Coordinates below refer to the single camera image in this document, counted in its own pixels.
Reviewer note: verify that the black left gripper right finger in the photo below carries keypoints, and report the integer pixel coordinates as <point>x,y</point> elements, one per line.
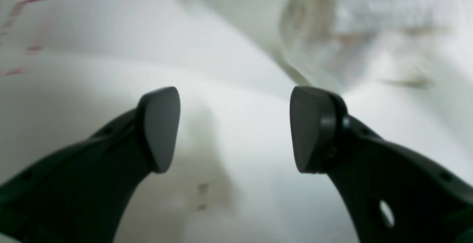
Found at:
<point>393,194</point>

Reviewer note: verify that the white printed t-shirt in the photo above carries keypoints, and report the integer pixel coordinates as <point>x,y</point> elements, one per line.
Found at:
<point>339,44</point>

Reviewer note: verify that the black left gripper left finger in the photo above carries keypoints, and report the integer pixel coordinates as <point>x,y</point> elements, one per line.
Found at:
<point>79,194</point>

